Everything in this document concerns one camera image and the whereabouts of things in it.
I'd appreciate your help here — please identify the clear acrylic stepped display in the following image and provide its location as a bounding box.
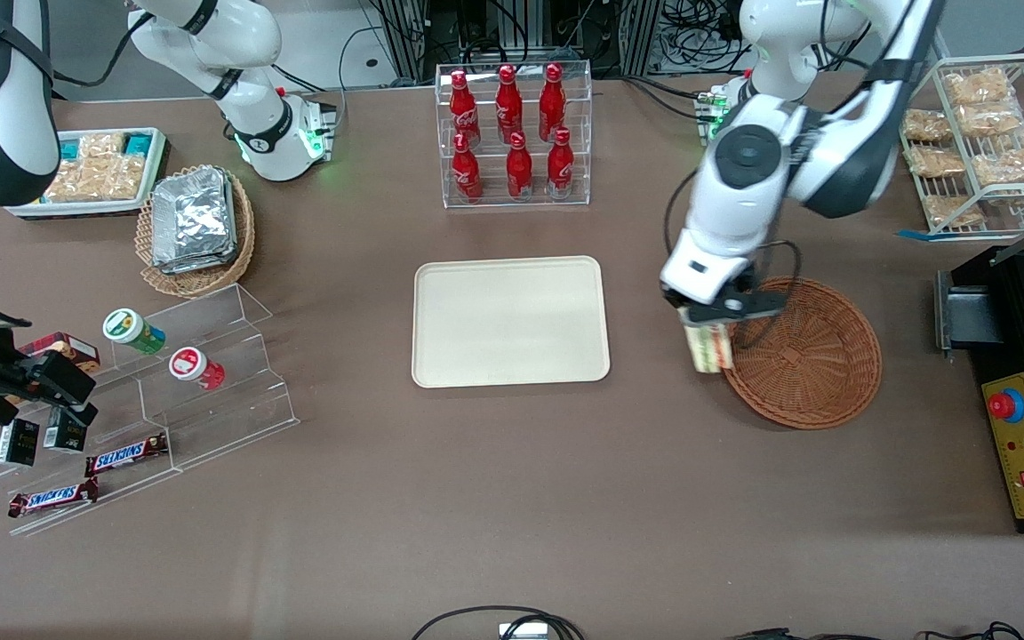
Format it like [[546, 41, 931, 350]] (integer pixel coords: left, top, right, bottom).
[[0, 283, 300, 540]]

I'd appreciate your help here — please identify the light wicker basket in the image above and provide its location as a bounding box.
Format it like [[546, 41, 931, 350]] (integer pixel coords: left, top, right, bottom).
[[134, 164, 256, 300]]

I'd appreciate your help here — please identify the red lid snack cup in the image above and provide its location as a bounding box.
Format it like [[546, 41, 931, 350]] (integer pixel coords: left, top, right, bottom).
[[167, 346, 227, 391]]

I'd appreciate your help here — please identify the silver foil packet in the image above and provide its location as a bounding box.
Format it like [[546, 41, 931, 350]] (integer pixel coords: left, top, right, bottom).
[[151, 168, 238, 260], [155, 244, 240, 276]]

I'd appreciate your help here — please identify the red emergency stop button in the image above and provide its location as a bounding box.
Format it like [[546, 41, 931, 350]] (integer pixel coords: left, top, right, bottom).
[[988, 388, 1024, 425]]

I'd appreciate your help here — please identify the aluminium frame post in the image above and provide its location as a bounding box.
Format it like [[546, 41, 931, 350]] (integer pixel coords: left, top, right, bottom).
[[380, 0, 429, 83], [620, 0, 665, 77]]

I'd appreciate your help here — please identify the small black box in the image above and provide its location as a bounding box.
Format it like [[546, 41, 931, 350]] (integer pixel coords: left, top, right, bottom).
[[42, 408, 90, 455], [0, 417, 41, 468]]

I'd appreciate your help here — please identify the triangle sandwich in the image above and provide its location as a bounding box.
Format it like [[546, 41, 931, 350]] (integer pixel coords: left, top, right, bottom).
[[685, 322, 738, 375]]

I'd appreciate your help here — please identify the brown chocolate box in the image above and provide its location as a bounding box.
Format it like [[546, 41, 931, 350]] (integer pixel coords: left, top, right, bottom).
[[18, 331, 102, 375]]

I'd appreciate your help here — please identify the grey metal bracket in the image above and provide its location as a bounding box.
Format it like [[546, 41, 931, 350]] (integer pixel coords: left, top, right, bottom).
[[934, 270, 1004, 357]]

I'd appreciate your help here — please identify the white snack tray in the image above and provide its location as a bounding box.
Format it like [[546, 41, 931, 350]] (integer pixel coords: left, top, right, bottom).
[[4, 126, 167, 220]]

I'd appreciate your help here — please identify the brown round wicker basket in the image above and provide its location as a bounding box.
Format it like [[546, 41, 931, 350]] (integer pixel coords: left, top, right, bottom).
[[721, 276, 883, 431]]

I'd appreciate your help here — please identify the beige plastic tray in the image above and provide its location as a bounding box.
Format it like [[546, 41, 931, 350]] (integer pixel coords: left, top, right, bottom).
[[411, 255, 612, 390]]

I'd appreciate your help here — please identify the yellow snack pack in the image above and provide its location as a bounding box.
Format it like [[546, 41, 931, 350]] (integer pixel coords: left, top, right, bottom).
[[94, 155, 148, 199], [80, 132, 127, 162], [44, 159, 100, 202]]

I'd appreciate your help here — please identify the green lid snack cup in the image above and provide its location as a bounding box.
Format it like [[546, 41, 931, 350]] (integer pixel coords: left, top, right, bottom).
[[102, 308, 167, 357]]

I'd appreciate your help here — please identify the clear acrylic bottle rack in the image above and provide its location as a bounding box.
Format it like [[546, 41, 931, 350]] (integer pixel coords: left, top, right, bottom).
[[435, 60, 594, 211]]

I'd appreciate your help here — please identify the Snickers chocolate bar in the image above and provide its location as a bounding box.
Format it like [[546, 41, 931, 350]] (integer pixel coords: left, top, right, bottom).
[[6, 476, 100, 520], [84, 432, 170, 479]]

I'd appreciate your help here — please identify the black cable at table edge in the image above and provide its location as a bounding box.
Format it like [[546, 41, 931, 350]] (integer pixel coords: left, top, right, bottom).
[[411, 605, 586, 640]]

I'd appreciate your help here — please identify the clear bag of crackers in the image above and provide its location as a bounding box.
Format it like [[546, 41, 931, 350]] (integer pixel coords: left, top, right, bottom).
[[942, 68, 1016, 107], [907, 144, 967, 180], [900, 108, 954, 144], [969, 146, 1024, 188], [956, 101, 1024, 140], [923, 193, 985, 228]]

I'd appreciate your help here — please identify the red cola bottle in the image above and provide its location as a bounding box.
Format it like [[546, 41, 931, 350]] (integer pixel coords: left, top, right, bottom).
[[449, 70, 483, 148], [495, 63, 524, 144], [538, 62, 567, 143], [451, 132, 484, 204], [547, 126, 576, 199], [505, 131, 534, 202]]

